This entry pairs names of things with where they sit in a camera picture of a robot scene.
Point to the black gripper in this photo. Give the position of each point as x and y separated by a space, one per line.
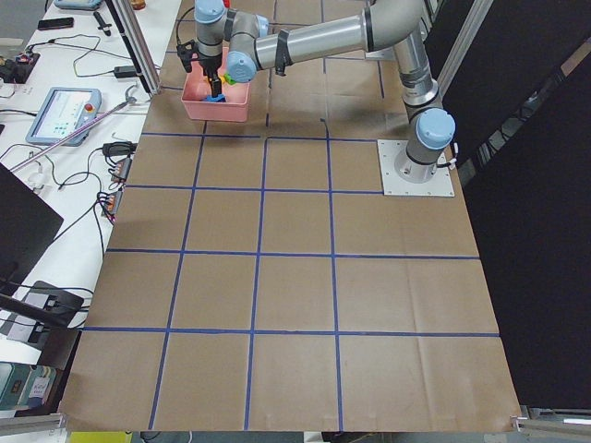
211 64

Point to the blue toy block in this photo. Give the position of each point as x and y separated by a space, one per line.
218 98

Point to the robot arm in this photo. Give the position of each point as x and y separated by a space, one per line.
242 42

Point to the pink plastic box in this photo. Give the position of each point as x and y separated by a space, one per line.
196 89

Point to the black power adapter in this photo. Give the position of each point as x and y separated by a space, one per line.
125 72

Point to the teach pendant tablet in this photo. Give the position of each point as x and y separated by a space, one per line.
63 111

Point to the brown paper table cover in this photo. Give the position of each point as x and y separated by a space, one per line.
257 277

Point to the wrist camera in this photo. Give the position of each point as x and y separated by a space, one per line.
185 52

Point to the aluminium frame post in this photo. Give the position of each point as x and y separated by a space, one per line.
129 29

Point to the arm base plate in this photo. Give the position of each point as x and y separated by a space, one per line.
401 177

